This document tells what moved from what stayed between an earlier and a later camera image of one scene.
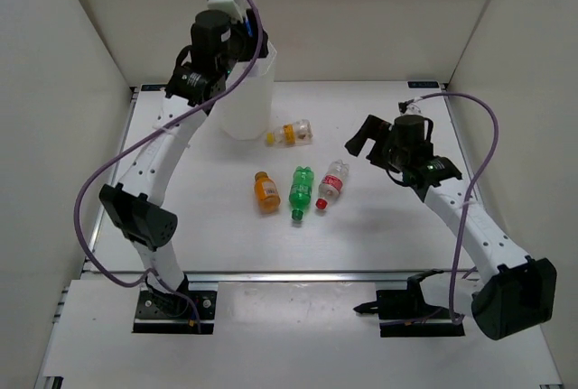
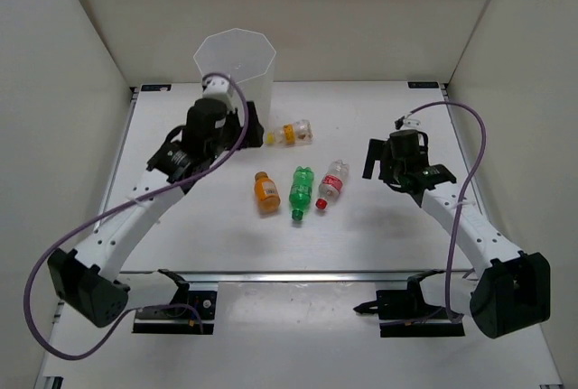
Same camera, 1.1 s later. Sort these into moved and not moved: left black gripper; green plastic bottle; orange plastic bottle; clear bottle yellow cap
Moved: left black gripper
Not moved: clear bottle yellow cap; green plastic bottle; orange plastic bottle
